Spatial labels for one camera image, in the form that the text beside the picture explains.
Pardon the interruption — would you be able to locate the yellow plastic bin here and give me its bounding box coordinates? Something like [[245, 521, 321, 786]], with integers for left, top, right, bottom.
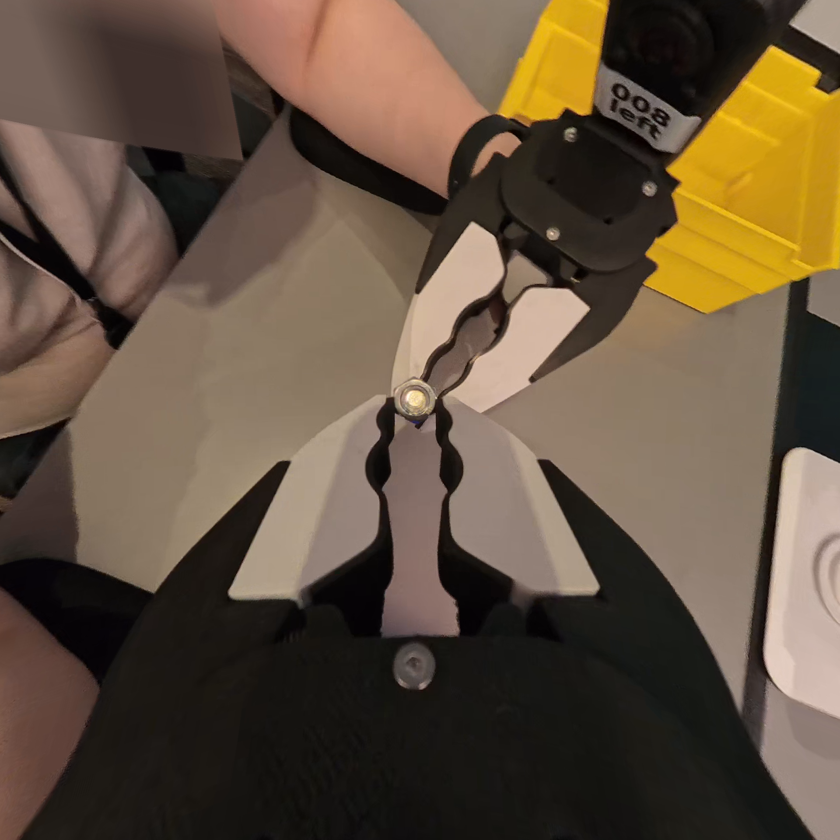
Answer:
[[497, 0, 840, 315]]

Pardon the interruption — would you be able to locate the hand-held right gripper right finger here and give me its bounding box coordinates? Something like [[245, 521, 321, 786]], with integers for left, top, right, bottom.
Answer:
[[433, 398, 601, 636]]

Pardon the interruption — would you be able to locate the white stand base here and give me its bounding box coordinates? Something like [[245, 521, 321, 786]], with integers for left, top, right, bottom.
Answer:
[[763, 448, 840, 721]]

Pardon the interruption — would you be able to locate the black shoulder strap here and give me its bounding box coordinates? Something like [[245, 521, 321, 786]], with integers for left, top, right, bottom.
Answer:
[[0, 161, 137, 350]]

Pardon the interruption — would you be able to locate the person's left hand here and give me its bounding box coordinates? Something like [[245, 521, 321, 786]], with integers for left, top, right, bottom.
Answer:
[[472, 131, 524, 175]]

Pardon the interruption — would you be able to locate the silver hex nut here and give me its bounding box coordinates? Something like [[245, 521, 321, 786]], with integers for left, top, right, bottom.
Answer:
[[393, 378, 438, 420]]

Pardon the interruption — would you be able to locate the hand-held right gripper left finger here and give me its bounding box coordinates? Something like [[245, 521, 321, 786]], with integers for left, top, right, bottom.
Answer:
[[227, 395, 396, 636]]

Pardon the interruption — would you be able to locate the person's right forearm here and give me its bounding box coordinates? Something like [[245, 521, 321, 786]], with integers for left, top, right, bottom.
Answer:
[[0, 586, 101, 840]]

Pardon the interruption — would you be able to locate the person's left forearm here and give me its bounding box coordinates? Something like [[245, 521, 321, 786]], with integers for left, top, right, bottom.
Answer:
[[215, 0, 496, 198]]

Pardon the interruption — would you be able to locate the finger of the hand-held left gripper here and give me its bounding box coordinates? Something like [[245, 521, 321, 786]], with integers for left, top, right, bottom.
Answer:
[[433, 282, 589, 414], [396, 222, 509, 395]]

